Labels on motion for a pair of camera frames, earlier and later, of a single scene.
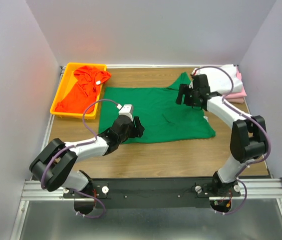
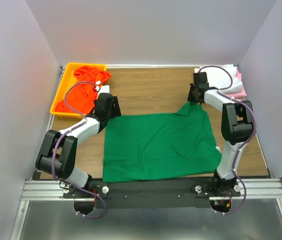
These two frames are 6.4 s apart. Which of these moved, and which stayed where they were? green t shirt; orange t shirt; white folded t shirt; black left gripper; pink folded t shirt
Moved: black left gripper; green t shirt
Stayed: white folded t shirt; orange t shirt; pink folded t shirt
